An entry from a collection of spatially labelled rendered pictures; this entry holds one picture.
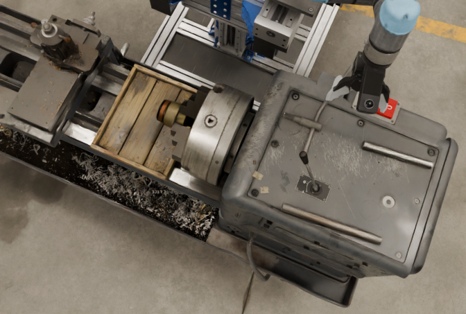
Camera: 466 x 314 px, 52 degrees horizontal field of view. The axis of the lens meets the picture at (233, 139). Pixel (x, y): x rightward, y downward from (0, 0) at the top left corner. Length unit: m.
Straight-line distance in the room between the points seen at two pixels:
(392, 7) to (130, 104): 1.10
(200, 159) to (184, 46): 1.32
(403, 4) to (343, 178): 0.55
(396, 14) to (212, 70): 1.70
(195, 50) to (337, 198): 1.51
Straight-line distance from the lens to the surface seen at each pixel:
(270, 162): 1.37
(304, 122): 1.40
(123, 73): 1.92
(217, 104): 1.44
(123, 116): 1.83
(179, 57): 2.66
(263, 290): 2.59
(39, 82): 1.86
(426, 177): 1.48
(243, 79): 2.60
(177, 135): 1.54
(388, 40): 1.07
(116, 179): 2.07
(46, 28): 1.70
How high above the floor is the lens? 2.57
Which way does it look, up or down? 73 degrees down
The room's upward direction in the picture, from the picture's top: 7 degrees clockwise
